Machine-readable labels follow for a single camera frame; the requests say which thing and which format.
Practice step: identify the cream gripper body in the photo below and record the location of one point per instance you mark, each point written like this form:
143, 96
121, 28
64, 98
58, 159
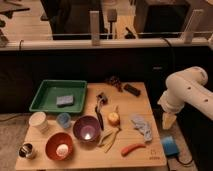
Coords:
168, 120

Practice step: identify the black eraser block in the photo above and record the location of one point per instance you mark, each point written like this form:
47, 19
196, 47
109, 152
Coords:
136, 92

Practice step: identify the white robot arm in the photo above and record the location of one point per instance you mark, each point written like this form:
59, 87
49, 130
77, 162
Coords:
185, 86

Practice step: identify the purple bowl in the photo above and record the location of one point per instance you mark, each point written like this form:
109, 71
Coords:
86, 129

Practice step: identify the red bowl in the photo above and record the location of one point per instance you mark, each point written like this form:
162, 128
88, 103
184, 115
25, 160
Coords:
59, 146

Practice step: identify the blue grey cloth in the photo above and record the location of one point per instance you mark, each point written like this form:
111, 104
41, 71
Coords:
142, 126

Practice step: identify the yellow toy fruit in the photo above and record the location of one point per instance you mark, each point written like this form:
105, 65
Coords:
114, 118

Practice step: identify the brown pine cone bunch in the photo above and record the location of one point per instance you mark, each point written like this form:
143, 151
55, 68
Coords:
114, 81

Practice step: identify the small blue cup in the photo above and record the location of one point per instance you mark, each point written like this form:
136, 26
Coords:
64, 120

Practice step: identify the blue sponge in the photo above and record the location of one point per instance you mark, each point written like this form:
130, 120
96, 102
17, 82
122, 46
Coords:
64, 100

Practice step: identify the green plastic tray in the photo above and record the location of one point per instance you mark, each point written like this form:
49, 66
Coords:
46, 96

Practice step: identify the white paper cup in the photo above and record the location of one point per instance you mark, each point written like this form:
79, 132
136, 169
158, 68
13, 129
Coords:
39, 121

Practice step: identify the small metal cup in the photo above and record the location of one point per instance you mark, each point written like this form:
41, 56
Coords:
27, 151

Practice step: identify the black handled peeler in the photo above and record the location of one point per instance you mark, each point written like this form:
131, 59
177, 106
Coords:
101, 100

